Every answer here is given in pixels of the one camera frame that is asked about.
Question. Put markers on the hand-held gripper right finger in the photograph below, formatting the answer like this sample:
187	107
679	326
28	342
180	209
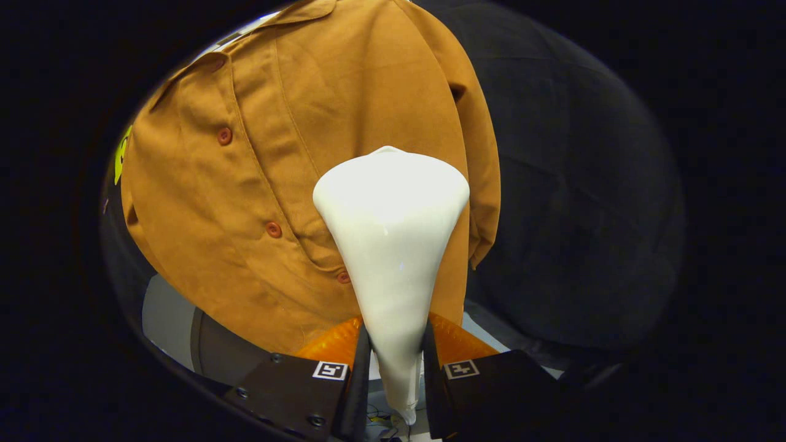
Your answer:
433	387

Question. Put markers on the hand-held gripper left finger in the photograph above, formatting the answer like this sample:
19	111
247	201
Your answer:
359	387

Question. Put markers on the white garment steamer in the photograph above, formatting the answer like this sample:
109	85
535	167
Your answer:
393	245

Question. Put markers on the orange button shirt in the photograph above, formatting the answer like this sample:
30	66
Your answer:
295	123

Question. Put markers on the grey cabinet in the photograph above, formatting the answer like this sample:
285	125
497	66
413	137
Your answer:
227	350

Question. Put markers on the black backdrop cloth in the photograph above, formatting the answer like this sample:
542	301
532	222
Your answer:
583	184

